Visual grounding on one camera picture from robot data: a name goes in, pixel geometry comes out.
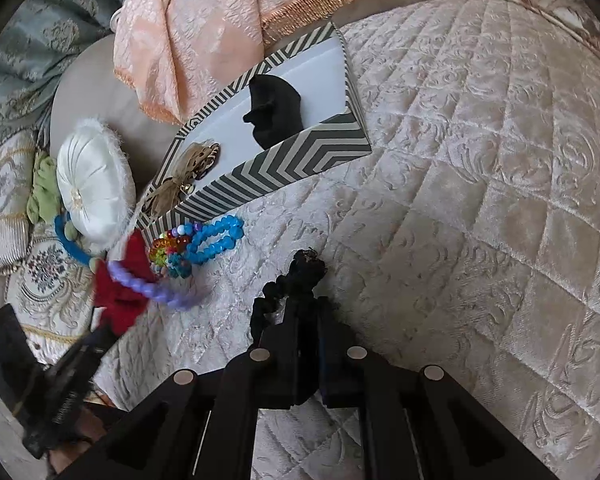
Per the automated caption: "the striped cardboard box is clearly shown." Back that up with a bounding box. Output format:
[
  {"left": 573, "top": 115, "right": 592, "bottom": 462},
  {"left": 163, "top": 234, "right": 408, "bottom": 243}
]
[{"left": 137, "top": 21, "right": 372, "bottom": 241}]

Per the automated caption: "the leopard print bow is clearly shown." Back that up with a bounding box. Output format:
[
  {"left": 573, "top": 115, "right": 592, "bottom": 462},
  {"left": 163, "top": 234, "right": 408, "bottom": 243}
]
[{"left": 147, "top": 141, "right": 222, "bottom": 213}]

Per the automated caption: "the cream floral print cushion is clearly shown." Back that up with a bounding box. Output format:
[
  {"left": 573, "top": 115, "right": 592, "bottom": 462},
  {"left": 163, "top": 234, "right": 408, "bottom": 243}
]
[{"left": 495, "top": 0, "right": 600, "bottom": 66}]

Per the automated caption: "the purple bead bracelet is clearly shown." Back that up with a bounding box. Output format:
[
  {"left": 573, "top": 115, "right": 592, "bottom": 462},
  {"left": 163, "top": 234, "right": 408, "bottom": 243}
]
[{"left": 105, "top": 259, "right": 198, "bottom": 310}]

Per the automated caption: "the red velvet bow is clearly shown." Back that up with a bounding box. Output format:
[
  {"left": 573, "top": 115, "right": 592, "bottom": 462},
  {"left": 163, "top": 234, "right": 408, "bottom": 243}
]
[{"left": 91, "top": 230, "right": 161, "bottom": 336}]

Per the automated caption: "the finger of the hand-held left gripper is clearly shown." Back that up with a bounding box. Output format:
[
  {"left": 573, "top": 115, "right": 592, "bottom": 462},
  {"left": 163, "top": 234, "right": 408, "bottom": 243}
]
[{"left": 77, "top": 325, "right": 121, "bottom": 361}]

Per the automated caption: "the green damask curtain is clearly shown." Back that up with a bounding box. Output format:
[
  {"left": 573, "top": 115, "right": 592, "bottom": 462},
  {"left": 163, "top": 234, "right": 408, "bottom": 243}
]
[{"left": 0, "top": 0, "right": 141, "bottom": 131}]

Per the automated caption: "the peach fringed cloth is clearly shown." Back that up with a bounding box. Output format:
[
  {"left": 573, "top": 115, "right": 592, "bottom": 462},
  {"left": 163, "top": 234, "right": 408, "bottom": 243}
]
[{"left": 112, "top": 0, "right": 518, "bottom": 126}]

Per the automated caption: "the person's left hand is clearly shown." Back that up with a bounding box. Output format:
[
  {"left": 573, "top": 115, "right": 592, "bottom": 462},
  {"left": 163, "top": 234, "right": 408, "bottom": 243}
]
[{"left": 47, "top": 407, "right": 111, "bottom": 478}]

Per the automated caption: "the black scrunchie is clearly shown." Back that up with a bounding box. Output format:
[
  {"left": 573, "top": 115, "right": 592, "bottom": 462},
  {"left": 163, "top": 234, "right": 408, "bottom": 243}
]
[{"left": 249, "top": 249, "right": 329, "bottom": 346}]

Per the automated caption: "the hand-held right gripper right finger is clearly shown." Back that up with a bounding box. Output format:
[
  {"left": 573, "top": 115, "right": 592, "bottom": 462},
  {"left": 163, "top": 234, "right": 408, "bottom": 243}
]
[{"left": 315, "top": 297, "right": 546, "bottom": 480}]

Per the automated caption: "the green and blue plush toy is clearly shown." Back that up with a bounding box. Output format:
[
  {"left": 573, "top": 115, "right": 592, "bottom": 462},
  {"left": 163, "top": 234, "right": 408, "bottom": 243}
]
[{"left": 26, "top": 152, "right": 106, "bottom": 271}]

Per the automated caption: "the beige upholstered sofa back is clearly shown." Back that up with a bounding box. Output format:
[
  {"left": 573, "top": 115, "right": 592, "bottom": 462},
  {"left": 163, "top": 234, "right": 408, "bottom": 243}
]
[{"left": 49, "top": 0, "right": 463, "bottom": 196}]

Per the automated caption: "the white round satin pillow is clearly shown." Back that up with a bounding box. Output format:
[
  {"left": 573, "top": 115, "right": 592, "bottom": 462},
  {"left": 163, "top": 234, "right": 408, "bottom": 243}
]
[{"left": 56, "top": 117, "right": 137, "bottom": 251}]

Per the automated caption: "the amber bead bracelet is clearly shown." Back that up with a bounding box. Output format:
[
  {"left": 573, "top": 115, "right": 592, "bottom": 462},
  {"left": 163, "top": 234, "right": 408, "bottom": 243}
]
[{"left": 150, "top": 235, "right": 182, "bottom": 262}]

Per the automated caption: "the floral embroidered cushion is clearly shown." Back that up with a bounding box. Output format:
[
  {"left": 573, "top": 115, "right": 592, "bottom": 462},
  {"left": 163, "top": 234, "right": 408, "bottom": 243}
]
[{"left": 5, "top": 220, "right": 116, "bottom": 361}]

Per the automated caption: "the cream quilted bedspread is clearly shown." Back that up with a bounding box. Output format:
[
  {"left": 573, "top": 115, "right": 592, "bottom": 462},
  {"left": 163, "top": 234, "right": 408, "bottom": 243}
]
[{"left": 95, "top": 0, "right": 600, "bottom": 480}]

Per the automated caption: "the blue bead bracelet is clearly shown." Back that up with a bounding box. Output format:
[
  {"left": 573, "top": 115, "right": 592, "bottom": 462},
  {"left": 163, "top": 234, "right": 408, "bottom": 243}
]
[{"left": 185, "top": 214, "right": 245, "bottom": 267}]

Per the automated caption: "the embroidered bolster cushion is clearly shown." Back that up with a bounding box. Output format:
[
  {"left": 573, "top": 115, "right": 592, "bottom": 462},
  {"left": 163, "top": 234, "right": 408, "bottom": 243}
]
[{"left": 0, "top": 130, "right": 38, "bottom": 281}]

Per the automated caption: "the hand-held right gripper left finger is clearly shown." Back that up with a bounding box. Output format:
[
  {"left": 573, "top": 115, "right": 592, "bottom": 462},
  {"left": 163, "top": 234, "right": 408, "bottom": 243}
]
[{"left": 55, "top": 296, "right": 306, "bottom": 480}]

